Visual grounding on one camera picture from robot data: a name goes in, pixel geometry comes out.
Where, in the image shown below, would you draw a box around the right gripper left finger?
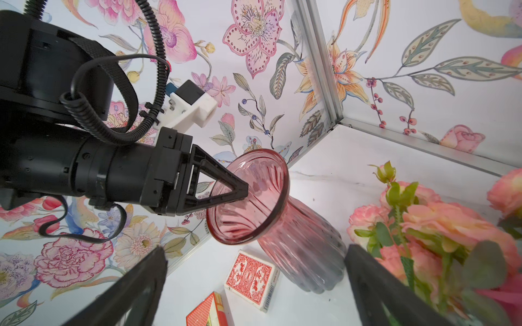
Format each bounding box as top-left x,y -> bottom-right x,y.
65,247 -> 167,325

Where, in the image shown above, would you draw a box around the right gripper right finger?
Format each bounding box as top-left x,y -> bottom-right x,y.
344,244 -> 451,325

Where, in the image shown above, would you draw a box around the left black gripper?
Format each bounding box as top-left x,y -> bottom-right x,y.
140,127 -> 249,216

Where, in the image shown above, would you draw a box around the smoky pink glass vase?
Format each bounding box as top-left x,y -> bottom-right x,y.
207,149 -> 347,294

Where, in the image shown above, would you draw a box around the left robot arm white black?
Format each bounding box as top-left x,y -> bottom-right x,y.
1,1 -> 248,215

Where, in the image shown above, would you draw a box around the orange red card box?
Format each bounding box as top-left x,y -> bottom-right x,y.
186,291 -> 228,326

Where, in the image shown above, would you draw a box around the pink flower bouquet green stems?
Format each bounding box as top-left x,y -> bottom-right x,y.
347,163 -> 521,325

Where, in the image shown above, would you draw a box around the red playing card box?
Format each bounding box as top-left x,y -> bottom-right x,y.
224,250 -> 281,312

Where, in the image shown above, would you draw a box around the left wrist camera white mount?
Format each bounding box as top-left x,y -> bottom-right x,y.
153,80 -> 218,133

